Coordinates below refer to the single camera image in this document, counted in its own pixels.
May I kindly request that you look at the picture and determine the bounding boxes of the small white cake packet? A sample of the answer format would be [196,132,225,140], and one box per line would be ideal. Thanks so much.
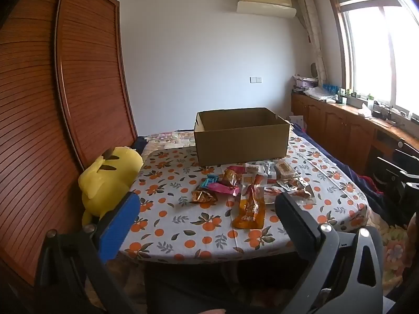
[274,161,295,180]

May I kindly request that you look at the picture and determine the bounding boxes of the silver and blue snack packet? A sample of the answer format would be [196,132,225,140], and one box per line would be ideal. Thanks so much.
[245,161,277,180]

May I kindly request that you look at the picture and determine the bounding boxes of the orange fruit print tablecloth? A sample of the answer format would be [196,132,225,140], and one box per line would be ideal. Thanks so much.
[119,144,370,264]

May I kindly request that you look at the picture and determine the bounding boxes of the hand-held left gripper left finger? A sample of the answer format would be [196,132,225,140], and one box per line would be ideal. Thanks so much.
[34,190,141,314]

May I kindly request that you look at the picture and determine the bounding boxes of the snack packets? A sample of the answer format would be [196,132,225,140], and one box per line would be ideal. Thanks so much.
[206,182,241,197]

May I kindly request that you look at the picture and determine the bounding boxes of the white and red snack packet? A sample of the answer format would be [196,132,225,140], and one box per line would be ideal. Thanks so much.
[262,185,285,204]

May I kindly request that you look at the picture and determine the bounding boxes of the white wall air conditioner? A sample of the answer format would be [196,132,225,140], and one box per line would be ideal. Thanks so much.
[236,0,297,18]

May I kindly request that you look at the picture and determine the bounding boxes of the teal snack packet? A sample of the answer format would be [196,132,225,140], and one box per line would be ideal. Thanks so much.
[200,174,219,188]

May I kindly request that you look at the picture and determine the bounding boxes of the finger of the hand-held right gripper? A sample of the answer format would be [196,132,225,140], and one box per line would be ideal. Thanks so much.
[376,155,410,180]
[394,148,419,162]

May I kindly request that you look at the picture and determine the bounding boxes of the long wooden cabinet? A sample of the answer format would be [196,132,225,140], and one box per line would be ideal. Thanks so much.
[291,92,419,184]

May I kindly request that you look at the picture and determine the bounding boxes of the orange and silver snack pouch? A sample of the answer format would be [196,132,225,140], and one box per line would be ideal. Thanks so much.
[232,173,266,229]

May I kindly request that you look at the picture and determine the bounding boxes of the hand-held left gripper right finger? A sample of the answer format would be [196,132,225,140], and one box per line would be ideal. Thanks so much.
[274,190,384,314]

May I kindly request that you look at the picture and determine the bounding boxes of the gold foil snack packet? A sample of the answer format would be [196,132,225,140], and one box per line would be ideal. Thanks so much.
[191,189,218,205]

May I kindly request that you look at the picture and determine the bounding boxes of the clear plastic bag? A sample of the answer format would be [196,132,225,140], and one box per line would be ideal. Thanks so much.
[306,87,338,102]

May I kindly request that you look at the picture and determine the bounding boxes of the stack of pink boxes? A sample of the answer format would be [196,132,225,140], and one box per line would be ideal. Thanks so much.
[293,75,318,92]

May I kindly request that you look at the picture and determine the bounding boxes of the brown cardboard box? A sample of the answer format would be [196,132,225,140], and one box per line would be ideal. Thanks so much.
[193,107,291,167]

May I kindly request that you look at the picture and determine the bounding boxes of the pale tied curtain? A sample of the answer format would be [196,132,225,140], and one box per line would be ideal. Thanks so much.
[296,0,328,87]

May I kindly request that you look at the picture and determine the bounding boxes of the floral blanket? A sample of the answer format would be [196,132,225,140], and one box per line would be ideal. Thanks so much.
[144,130,197,153]

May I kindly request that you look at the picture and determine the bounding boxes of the red brown snack packet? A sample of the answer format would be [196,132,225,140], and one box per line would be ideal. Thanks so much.
[220,166,246,187]

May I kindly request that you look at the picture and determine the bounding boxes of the wooden framed window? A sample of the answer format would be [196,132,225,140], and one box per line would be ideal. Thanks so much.
[327,0,419,112]

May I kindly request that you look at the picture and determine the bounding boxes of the navy blue blanket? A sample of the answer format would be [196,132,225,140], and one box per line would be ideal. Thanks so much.
[291,122,393,223]

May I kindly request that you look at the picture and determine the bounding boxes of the yellow plush toy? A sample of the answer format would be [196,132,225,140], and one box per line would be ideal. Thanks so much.
[78,147,144,226]

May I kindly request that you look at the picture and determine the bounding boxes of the wooden slatted wardrobe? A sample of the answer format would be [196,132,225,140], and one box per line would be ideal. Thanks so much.
[0,0,139,288]

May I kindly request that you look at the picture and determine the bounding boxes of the clear packet of dark snack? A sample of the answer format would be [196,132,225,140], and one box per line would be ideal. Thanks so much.
[278,177,306,191]
[288,188,316,203]

